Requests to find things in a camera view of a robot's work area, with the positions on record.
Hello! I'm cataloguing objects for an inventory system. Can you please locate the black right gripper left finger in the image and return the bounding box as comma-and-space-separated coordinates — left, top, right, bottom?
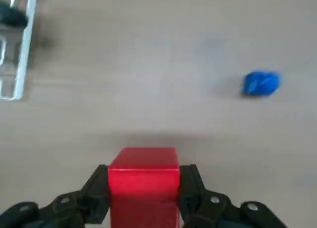
0, 164, 111, 228

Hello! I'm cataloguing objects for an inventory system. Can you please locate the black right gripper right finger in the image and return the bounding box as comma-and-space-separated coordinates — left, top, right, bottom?
179, 164, 288, 228

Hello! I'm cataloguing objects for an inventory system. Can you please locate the red wooden cube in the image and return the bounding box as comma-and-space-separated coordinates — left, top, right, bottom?
107, 147, 180, 228

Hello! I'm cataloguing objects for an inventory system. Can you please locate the blue wooden cube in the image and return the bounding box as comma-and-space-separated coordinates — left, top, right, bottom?
241, 69, 283, 98

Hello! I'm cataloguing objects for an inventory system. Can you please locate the black rack clip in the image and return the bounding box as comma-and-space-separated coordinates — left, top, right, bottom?
0, 1, 28, 29

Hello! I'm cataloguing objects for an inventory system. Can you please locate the clear wire cup rack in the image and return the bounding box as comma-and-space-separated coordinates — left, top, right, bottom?
0, 0, 38, 100

